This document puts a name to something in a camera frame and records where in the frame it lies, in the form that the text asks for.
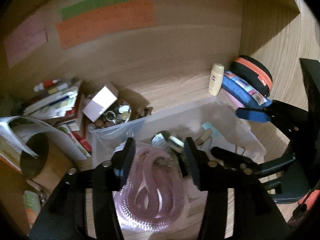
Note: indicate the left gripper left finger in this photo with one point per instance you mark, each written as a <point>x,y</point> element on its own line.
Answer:
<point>64,214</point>

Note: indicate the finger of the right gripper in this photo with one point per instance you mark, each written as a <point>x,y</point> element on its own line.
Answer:
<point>257,113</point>
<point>234,161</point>

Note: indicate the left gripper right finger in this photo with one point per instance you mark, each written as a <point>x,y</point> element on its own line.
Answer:
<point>256,216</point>

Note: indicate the light blue eraser bar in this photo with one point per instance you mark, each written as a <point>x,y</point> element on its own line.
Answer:
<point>208,126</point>

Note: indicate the white sock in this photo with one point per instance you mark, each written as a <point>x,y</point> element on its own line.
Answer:
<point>220,142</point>

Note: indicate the dark green small bottle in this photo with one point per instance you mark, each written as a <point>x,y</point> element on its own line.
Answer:
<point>171,144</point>

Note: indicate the orange green tube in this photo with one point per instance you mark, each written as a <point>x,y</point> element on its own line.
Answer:
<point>32,206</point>

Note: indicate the clear plastic storage bin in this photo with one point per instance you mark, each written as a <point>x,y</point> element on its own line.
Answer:
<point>181,121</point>

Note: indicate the blue pencil pouch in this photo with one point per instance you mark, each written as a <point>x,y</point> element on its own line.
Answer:
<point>245,93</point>

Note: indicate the brown mug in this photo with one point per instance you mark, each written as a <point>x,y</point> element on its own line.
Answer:
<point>49,167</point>

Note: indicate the black orange round case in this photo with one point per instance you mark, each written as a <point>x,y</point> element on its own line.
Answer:
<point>254,72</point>

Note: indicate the cream lotion bottle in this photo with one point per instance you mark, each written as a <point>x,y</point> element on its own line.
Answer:
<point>216,78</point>

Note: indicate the open white paper booklet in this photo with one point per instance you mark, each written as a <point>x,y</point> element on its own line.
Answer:
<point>17,130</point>

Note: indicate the stack of books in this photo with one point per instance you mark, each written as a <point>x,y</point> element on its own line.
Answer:
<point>61,106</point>

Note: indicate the bowl of trinkets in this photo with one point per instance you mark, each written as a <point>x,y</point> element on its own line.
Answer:
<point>119,112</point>

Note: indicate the small white box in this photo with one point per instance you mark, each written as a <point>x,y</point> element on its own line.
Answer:
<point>100,102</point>

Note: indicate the white orange glue stick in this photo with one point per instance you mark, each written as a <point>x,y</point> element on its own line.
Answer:
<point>45,85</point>

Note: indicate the orange sticky note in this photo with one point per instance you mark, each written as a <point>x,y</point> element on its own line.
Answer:
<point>106,20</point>

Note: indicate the pink sticky note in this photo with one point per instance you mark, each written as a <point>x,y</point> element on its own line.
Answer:
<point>26,38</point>

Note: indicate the green sticky note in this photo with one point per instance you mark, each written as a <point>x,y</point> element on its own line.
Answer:
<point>85,6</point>

